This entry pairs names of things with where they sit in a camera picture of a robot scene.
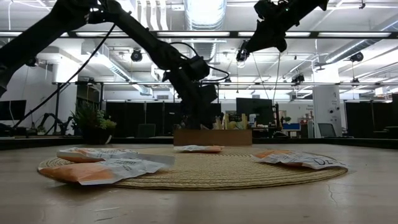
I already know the wooden three-compartment organiser box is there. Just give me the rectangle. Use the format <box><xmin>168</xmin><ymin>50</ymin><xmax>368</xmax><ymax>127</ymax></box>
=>
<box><xmin>173</xmin><ymin>129</ymin><xmax>252</xmax><ymax>146</ymax></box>

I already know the white orange tea packet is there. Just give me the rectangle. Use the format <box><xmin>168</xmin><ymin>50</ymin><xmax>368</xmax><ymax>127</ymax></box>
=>
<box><xmin>254</xmin><ymin>149</ymin><xmax>348</xmax><ymax>170</ymax></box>
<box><xmin>40</xmin><ymin>158</ymin><xmax>170</xmax><ymax>187</ymax></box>
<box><xmin>173</xmin><ymin>144</ymin><xmax>224</xmax><ymax>154</ymax></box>
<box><xmin>57</xmin><ymin>147</ymin><xmax>175</xmax><ymax>165</ymax></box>

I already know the round woven straw placemat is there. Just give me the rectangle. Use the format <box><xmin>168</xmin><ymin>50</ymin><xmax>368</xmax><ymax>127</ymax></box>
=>
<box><xmin>37</xmin><ymin>146</ymin><xmax>348</xmax><ymax>191</ymax></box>

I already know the black computer monitor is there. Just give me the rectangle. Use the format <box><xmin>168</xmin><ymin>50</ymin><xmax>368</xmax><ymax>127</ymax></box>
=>
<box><xmin>0</xmin><ymin>100</ymin><xmax>27</xmax><ymax>121</ymax></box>
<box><xmin>236</xmin><ymin>98</ymin><xmax>277</xmax><ymax>125</ymax></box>

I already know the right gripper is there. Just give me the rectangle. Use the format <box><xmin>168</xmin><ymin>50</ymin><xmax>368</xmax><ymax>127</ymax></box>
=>
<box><xmin>243</xmin><ymin>0</ymin><xmax>301</xmax><ymax>54</ymax></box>

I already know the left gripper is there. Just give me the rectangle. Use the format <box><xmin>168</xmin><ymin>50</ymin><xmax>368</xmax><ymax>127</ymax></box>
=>
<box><xmin>169</xmin><ymin>70</ymin><xmax>218</xmax><ymax>130</ymax></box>

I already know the small potted succulent plant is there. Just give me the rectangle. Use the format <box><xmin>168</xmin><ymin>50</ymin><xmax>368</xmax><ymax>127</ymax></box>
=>
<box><xmin>70</xmin><ymin>101</ymin><xmax>118</xmax><ymax>146</ymax></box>

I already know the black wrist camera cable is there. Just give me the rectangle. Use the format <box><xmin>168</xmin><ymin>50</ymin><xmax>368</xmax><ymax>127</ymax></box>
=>
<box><xmin>12</xmin><ymin>23</ymin><xmax>231</xmax><ymax>128</ymax></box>

